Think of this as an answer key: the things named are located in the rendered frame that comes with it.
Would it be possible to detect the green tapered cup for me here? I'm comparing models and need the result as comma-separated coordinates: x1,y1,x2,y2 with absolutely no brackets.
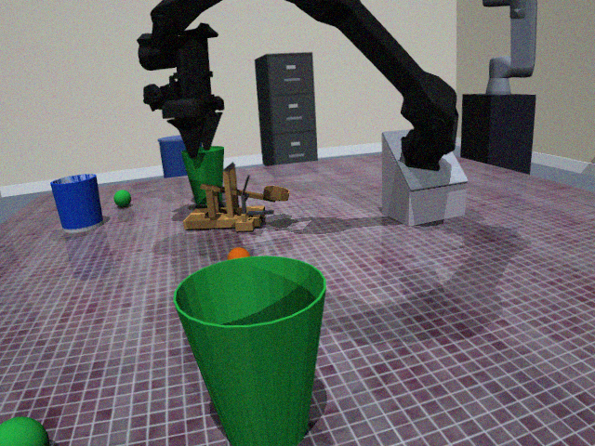
181,146,224,204
173,256,326,446

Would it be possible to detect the orange ball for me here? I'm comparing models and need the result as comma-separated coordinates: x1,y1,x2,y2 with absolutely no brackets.
228,247,250,260

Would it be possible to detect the blue cup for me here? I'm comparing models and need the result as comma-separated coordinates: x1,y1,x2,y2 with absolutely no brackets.
50,174,104,232

